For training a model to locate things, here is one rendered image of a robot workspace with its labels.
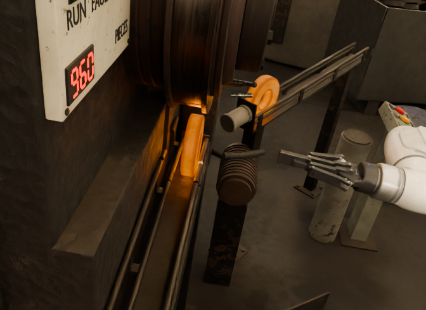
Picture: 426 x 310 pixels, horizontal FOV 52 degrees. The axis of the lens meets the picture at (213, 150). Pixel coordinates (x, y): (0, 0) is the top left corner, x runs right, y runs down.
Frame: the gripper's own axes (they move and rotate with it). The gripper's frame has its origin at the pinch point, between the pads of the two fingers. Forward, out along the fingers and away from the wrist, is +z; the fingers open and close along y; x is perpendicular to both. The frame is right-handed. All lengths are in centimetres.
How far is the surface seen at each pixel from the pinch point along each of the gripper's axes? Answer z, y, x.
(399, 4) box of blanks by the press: -79, 215, 5
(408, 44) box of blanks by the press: -89, 195, -14
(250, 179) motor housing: 5.3, 20.2, -23.3
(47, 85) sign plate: 39, -51, 32
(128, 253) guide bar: 29.7, -37.7, -3.7
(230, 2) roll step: 23, -23, 38
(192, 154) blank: 23.7, -7.3, -0.8
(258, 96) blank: 9.0, 35.1, -2.2
